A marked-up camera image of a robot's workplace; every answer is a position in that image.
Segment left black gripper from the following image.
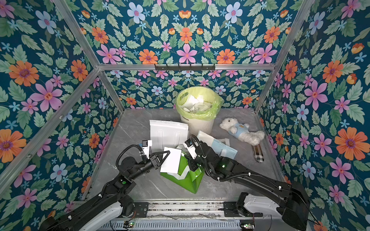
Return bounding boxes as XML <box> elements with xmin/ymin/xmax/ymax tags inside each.
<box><xmin>128</xmin><ymin>151</ymin><xmax>169</xmax><ymax>182</ymax></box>

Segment green white paper bag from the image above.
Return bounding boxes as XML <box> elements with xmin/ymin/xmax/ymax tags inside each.
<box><xmin>160</xmin><ymin>153</ymin><xmax>205</xmax><ymax>194</ymax></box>

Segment pink blue gradient paper bag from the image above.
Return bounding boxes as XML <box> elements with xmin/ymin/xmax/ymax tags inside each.
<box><xmin>197</xmin><ymin>131</ymin><xmax>238</xmax><ymax>159</ymax></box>

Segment white paper receipt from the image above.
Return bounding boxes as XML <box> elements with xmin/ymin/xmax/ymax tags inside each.
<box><xmin>160</xmin><ymin>147</ymin><xmax>182</xmax><ymax>174</ymax></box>

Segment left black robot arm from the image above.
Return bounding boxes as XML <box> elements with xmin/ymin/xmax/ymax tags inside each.
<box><xmin>40</xmin><ymin>144</ymin><xmax>171</xmax><ymax>231</ymax></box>

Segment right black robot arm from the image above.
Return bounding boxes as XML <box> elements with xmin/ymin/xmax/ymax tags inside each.
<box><xmin>184</xmin><ymin>135</ymin><xmax>310</xmax><ymax>231</ymax></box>

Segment white ribbed trash bin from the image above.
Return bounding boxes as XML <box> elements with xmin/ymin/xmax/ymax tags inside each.
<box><xmin>180</xmin><ymin>114</ymin><xmax>215</xmax><ymax>136</ymax></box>

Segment white plush teddy bear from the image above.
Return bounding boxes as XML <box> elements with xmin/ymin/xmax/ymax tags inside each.
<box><xmin>219</xmin><ymin>117</ymin><xmax>265</xmax><ymax>146</ymax></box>

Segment shredded paper scraps in bin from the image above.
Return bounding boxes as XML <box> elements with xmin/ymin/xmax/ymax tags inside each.
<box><xmin>182</xmin><ymin>95</ymin><xmax>212</xmax><ymax>113</ymax></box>

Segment white ventilation grille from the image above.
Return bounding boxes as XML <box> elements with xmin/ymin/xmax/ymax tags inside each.
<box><xmin>99</xmin><ymin>220</ymin><xmax>241</xmax><ymax>231</ymax></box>

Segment plaid patterned case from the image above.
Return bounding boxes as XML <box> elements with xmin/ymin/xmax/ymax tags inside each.
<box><xmin>253</xmin><ymin>144</ymin><xmax>265</xmax><ymax>163</ymax></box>

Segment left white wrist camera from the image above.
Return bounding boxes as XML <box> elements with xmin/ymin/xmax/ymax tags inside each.
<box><xmin>139</xmin><ymin>140</ymin><xmax>152</xmax><ymax>159</ymax></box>

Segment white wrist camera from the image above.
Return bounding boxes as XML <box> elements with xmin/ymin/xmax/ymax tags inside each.
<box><xmin>139</xmin><ymin>140</ymin><xmax>152</xmax><ymax>159</ymax></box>
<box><xmin>184</xmin><ymin>139</ymin><xmax>198</xmax><ymax>159</ymax></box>

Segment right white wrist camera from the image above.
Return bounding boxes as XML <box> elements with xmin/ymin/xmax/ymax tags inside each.
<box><xmin>184</xmin><ymin>139</ymin><xmax>198</xmax><ymax>159</ymax></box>

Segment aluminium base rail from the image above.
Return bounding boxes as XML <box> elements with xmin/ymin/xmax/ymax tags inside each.
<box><xmin>66</xmin><ymin>199</ymin><xmax>307</xmax><ymax>220</ymax></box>

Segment black wall hook rail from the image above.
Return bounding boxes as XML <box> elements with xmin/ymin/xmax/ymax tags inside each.
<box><xmin>154</xmin><ymin>64</ymin><xmax>216</xmax><ymax>71</ymax></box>

